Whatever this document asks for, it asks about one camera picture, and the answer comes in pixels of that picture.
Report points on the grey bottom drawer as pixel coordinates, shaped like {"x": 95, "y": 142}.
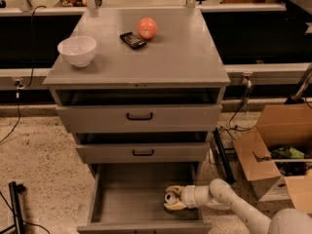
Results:
{"x": 129, "y": 199}

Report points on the black bar on floor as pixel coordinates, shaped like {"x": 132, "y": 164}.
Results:
{"x": 229, "y": 177}

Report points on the white bowl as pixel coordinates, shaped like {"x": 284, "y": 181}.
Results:
{"x": 78, "y": 50}

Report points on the green soda can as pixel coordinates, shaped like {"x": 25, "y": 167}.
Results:
{"x": 170, "y": 198}

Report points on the green bag in box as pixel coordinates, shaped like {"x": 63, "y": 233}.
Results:
{"x": 287, "y": 152}

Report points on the grey middle drawer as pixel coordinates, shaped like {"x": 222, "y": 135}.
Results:
{"x": 143, "y": 147}

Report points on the grey drawer cabinet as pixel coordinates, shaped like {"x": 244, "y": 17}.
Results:
{"x": 181, "y": 55}

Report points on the grey top drawer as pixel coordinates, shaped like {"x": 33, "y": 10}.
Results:
{"x": 136, "y": 111}

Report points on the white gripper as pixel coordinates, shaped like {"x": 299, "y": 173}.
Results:
{"x": 187, "y": 196}

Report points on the cardboard box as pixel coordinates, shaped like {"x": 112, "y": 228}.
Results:
{"x": 277, "y": 126}

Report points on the red apple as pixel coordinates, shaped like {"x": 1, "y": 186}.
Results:
{"x": 146, "y": 28}

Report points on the black stand at left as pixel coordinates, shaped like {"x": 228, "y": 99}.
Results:
{"x": 14, "y": 207}

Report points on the black phone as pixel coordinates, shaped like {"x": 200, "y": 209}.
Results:
{"x": 132, "y": 41}

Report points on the grey drawer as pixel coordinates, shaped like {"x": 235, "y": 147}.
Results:
{"x": 129, "y": 199}
{"x": 136, "y": 111}
{"x": 143, "y": 147}

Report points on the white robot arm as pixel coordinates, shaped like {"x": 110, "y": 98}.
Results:
{"x": 219, "y": 195}

